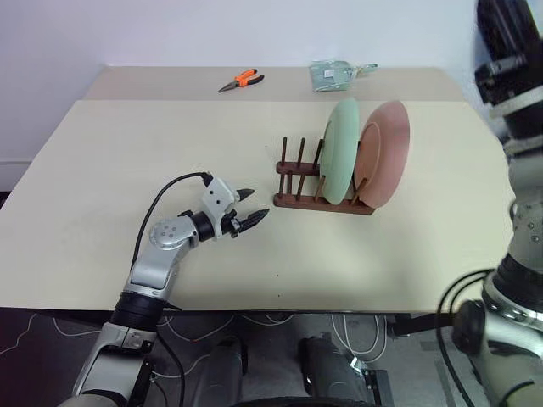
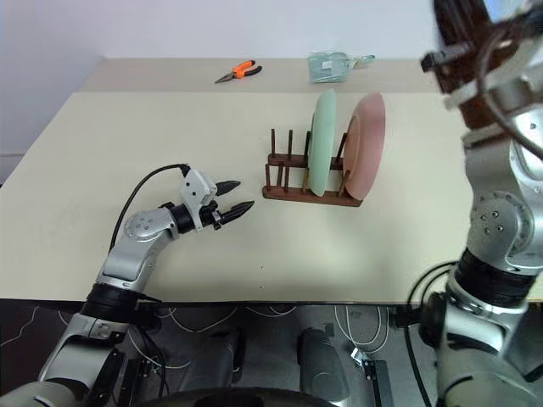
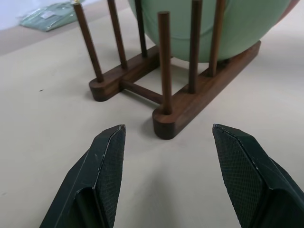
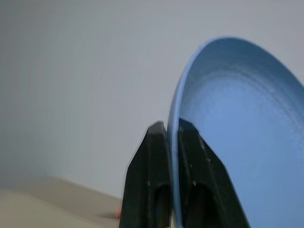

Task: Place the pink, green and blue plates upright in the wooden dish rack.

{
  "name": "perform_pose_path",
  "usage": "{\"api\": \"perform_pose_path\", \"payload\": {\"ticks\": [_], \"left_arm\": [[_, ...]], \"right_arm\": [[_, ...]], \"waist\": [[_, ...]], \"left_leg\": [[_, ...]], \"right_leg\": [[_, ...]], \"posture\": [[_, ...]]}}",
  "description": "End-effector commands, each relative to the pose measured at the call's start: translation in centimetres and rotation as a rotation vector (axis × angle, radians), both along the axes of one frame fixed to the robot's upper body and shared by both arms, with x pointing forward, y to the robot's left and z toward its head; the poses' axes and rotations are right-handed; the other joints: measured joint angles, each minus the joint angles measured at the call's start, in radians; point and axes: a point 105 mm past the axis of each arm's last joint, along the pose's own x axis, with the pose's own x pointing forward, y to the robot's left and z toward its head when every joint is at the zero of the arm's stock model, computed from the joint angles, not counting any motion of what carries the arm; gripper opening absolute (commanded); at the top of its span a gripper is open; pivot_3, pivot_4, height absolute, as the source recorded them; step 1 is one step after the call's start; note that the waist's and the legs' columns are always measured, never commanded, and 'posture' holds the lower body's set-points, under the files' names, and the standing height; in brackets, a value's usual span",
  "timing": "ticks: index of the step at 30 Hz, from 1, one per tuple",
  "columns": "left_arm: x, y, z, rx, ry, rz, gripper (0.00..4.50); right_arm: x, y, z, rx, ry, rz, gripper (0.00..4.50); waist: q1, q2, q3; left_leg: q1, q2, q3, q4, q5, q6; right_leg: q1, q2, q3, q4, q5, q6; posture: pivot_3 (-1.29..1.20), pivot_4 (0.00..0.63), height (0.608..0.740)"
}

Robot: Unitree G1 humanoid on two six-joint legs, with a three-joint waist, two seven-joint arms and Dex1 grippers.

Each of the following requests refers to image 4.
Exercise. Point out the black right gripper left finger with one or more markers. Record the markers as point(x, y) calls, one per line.
point(145, 180)

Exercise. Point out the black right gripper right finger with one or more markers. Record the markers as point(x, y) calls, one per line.
point(202, 180)

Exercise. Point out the blue plate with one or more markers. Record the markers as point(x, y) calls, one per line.
point(249, 123)

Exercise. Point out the small orange object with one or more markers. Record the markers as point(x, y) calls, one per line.
point(118, 213)

